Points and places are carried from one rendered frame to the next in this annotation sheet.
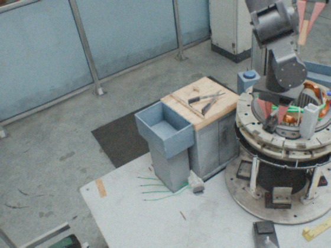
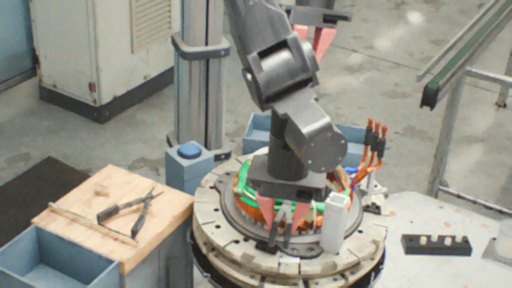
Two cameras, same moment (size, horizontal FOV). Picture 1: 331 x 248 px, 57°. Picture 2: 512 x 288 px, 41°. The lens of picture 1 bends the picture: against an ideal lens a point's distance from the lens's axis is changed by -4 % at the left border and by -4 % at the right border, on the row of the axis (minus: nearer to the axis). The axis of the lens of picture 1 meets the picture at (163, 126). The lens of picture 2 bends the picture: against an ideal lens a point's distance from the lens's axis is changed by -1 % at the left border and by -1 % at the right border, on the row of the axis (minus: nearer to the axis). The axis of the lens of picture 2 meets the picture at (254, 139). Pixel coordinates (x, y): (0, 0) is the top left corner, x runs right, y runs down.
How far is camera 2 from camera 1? 0.24 m
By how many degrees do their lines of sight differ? 30
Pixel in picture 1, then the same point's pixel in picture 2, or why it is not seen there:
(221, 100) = (158, 207)
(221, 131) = (163, 268)
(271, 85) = (281, 170)
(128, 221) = not seen: outside the picture
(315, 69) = not seen: hidden behind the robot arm
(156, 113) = (26, 250)
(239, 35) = (102, 66)
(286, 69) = (318, 143)
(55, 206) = not seen: outside the picture
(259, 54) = (194, 110)
